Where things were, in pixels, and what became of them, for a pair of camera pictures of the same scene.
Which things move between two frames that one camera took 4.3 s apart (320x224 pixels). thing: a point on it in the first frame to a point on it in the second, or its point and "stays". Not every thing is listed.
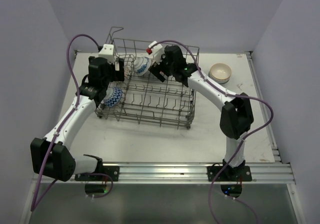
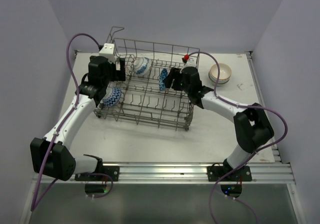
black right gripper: x=156 y=69 to x=168 y=80
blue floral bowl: x=141 y=65 stays
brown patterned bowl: x=127 y=72 stays
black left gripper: x=118 y=75 stays
